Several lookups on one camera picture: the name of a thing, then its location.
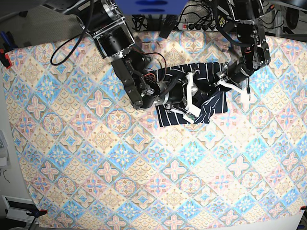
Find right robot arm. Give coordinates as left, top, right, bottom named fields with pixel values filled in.
left=44, top=0, right=187, bottom=109

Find red black clamp left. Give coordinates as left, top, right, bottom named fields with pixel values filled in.
left=0, top=48, right=12, bottom=69

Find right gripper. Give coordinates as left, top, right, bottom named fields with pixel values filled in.
left=155, top=82, right=187, bottom=108

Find blue clamp handles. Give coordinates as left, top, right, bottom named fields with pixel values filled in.
left=0, top=31, right=18, bottom=51

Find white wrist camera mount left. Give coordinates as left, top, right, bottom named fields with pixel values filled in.
left=215, top=70, right=253, bottom=104

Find orange clamp bottom left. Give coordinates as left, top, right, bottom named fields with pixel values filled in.
left=26, top=209, right=47, bottom=218

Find white power strip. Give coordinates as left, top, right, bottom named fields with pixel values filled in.
left=177, top=23, right=218, bottom=32

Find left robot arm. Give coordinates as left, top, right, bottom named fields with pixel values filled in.
left=212, top=0, right=271, bottom=83

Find patterned tile tablecloth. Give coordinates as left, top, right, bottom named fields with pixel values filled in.
left=0, top=37, right=307, bottom=230

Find blue box overhead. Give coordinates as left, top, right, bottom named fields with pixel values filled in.
left=114, top=0, right=188, bottom=15

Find navy white striped T-shirt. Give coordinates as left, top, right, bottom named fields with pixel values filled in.
left=153, top=62, right=228, bottom=128

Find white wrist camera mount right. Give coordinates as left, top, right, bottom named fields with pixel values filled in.
left=170, top=70, right=201, bottom=124

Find white box left edge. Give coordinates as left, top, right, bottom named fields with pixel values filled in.
left=0, top=131, right=11, bottom=169

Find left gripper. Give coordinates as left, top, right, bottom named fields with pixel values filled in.
left=222, top=62, right=254, bottom=84

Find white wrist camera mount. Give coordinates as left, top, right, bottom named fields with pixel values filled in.
left=170, top=70, right=201, bottom=124
left=215, top=70, right=253, bottom=104

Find white tray bottom left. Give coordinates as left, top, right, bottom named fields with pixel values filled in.
left=2, top=195, right=36, bottom=223

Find black remote-like device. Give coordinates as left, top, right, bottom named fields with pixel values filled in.
left=159, top=14, right=178, bottom=39

